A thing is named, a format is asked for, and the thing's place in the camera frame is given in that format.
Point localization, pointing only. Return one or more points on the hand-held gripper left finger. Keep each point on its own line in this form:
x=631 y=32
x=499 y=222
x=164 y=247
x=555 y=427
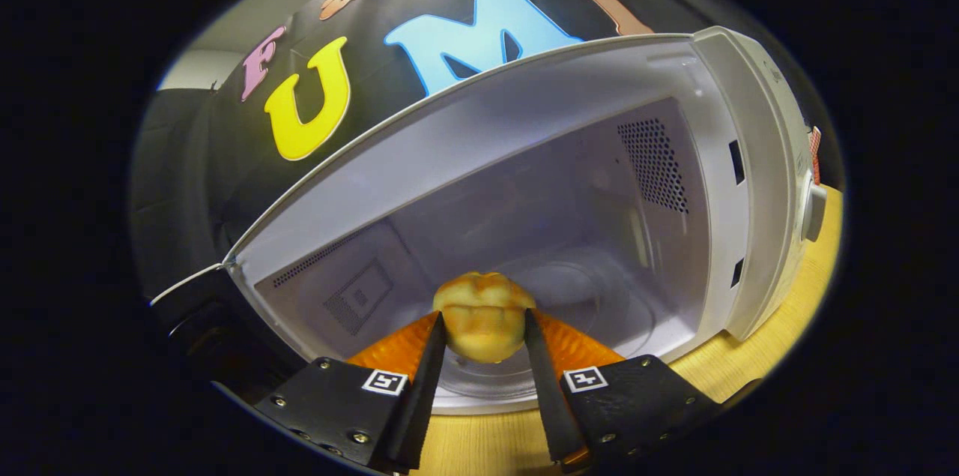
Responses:
x=423 y=401

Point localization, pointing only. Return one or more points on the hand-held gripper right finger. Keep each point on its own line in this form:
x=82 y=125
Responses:
x=551 y=408

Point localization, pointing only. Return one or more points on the golden bread roll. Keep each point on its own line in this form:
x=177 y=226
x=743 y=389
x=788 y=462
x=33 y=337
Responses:
x=483 y=318

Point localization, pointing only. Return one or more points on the white microwave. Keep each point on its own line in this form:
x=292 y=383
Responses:
x=524 y=184

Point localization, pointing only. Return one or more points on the red checkered straw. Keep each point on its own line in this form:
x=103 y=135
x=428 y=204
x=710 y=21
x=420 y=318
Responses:
x=815 y=154

